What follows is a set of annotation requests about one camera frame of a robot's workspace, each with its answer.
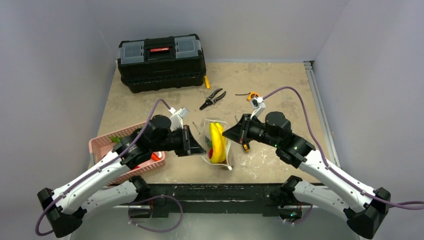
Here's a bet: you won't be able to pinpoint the green handled screwdriver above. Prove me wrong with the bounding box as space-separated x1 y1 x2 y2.
192 121 202 135

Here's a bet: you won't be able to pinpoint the clear zip top bag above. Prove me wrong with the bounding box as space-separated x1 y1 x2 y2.
199 117 234 171

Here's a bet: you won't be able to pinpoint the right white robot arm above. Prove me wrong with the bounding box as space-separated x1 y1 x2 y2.
222 111 391 239

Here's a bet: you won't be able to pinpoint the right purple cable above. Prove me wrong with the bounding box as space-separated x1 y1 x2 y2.
263 86 424 211

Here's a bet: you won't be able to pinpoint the yellow toy banana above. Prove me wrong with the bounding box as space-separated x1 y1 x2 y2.
209 122 227 164

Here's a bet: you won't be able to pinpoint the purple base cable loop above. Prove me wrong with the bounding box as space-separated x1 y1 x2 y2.
127 192 185 233

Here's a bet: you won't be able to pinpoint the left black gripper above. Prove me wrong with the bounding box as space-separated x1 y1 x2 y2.
151 124 206 157

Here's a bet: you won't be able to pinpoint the red toy apple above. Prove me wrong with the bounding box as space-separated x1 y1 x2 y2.
208 148 214 161

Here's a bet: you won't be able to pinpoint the yellow handled tool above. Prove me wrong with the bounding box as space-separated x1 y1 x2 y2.
203 75 211 89

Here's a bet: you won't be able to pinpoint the orange toy carrot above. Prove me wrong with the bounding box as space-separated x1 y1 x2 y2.
150 152 163 162

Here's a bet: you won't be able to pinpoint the orange tape measure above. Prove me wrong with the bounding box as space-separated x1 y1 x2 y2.
235 91 260 102

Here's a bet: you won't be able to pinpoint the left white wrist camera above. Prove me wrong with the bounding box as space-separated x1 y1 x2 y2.
168 107 190 131

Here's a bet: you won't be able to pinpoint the pink perforated plastic basket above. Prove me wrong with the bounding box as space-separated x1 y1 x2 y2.
88 122 166 186

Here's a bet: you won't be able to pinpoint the black plastic toolbox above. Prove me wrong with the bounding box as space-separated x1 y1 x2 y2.
117 34 207 94

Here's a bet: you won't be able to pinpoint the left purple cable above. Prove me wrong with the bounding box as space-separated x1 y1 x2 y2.
35 98 173 237

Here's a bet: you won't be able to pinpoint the black handled pliers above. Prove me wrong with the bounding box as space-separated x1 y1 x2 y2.
199 88 227 111

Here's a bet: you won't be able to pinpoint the green toy pepper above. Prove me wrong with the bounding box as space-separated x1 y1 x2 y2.
204 136 213 149

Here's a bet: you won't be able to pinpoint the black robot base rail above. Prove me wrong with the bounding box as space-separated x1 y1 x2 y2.
127 182 314 220

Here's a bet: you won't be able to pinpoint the yellow black handled screwdriver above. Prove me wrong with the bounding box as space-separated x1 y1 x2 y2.
234 115 250 154

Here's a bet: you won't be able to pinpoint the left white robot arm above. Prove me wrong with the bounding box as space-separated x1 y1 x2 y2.
35 115 206 238

